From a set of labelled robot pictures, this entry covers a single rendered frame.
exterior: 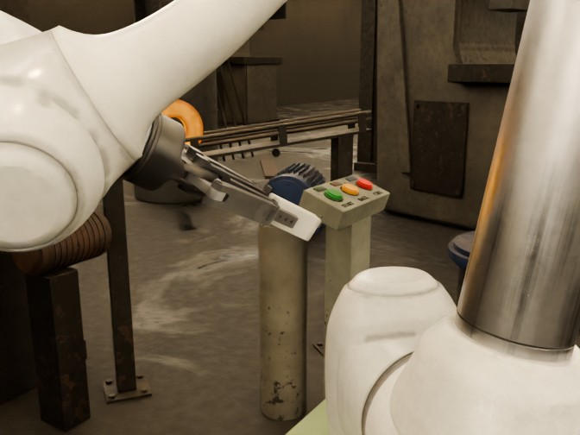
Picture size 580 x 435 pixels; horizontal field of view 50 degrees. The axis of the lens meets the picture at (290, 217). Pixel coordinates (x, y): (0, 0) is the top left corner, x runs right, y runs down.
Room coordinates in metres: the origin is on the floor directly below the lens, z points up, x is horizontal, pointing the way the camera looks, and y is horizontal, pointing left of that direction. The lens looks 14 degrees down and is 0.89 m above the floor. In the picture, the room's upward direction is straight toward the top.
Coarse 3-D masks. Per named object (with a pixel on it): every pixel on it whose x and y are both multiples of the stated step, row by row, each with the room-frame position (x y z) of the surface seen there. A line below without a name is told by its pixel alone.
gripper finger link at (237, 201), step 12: (216, 180) 0.58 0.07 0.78; (228, 192) 0.60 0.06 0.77; (240, 192) 0.61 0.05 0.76; (216, 204) 0.59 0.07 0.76; (228, 204) 0.60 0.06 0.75; (240, 204) 0.61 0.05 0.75; (252, 204) 0.62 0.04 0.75; (264, 204) 0.63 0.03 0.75; (276, 204) 0.64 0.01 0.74; (252, 216) 0.62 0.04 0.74; (264, 216) 0.63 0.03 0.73
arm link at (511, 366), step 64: (576, 0) 0.47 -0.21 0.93; (576, 64) 0.46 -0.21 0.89; (512, 128) 0.49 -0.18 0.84; (576, 128) 0.46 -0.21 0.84; (512, 192) 0.48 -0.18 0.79; (576, 192) 0.46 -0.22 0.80; (512, 256) 0.47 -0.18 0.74; (576, 256) 0.46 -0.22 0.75; (448, 320) 0.51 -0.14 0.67; (512, 320) 0.46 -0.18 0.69; (576, 320) 0.46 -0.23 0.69; (384, 384) 0.56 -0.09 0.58; (448, 384) 0.45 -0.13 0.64; (512, 384) 0.43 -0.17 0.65; (576, 384) 0.44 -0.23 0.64
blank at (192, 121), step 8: (176, 104) 1.61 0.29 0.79; (184, 104) 1.62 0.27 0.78; (168, 112) 1.61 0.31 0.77; (176, 112) 1.61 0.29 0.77; (184, 112) 1.62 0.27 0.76; (192, 112) 1.63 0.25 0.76; (184, 120) 1.62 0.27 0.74; (192, 120) 1.63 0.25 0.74; (200, 120) 1.64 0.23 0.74; (184, 128) 1.65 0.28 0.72; (192, 128) 1.63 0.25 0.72; (200, 128) 1.64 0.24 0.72
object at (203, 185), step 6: (192, 174) 0.60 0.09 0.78; (186, 180) 0.60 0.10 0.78; (192, 180) 0.60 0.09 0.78; (198, 180) 0.59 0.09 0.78; (204, 180) 0.59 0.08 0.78; (198, 186) 0.59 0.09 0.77; (204, 186) 0.59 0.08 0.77; (210, 186) 0.58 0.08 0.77; (204, 192) 0.59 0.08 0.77; (210, 192) 0.58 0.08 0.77; (216, 192) 0.58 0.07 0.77; (222, 192) 0.59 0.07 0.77; (210, 198) 0.58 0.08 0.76; (216, 198) 0.58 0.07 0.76; (222, 198) 0.59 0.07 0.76
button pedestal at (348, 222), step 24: (312, 192) 1.34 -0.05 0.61; (360, 192) 1.42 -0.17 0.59; (384, 192) 1.47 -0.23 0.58; (336, 216) 1.29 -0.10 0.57; (360, 216) 1.37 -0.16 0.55; (336, 240) 1.37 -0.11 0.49; (360, 240) 1.39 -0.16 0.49; (336, 264) 1.37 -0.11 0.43; (360, 264) 1.39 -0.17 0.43; (336, 288) 1.37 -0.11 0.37
